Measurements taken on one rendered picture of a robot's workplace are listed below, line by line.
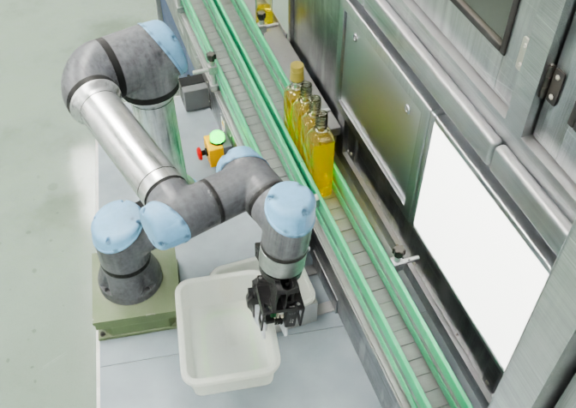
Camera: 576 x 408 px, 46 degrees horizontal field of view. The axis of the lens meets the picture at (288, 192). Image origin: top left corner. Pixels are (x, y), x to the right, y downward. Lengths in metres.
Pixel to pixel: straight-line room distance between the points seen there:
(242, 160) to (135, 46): 0.34
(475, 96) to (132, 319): 0.92
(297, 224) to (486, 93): 0.45
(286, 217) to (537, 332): 0.52
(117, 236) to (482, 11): 0.86
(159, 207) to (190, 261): 0.82
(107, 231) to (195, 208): 0.54
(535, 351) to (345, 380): 1.11
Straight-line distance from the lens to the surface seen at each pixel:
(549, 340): 0.53
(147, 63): 1.30
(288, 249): 1.03
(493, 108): 1.24
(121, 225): 1.53
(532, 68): 1.13
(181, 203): 1.02
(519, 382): 0.59
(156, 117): 1.39
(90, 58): 1.28
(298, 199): 1.00
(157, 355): 1.69
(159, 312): 1.66
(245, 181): 1.05
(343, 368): 1.65
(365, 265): 1.65
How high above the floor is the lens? 2.19
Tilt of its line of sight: 47 degrees down
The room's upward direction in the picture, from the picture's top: straight up
